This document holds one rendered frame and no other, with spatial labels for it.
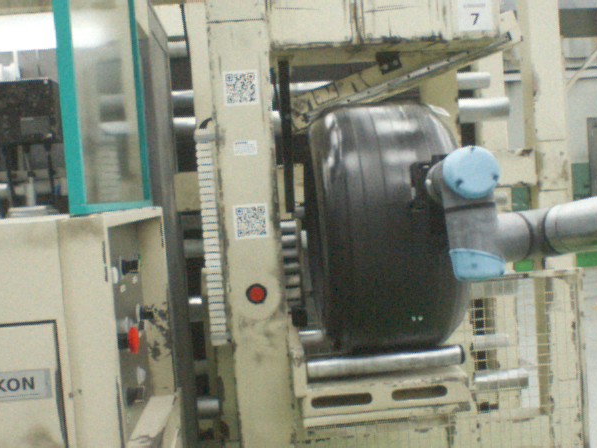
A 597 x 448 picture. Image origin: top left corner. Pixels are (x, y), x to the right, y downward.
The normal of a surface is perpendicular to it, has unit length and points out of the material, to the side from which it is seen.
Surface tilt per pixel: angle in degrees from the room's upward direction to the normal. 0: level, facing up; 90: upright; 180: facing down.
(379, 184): 69
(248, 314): 90
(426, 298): 118
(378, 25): 90
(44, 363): 90
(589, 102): 90
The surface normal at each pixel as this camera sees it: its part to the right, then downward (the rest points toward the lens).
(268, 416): 0.07, 0.05
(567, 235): -0.80, 0.43
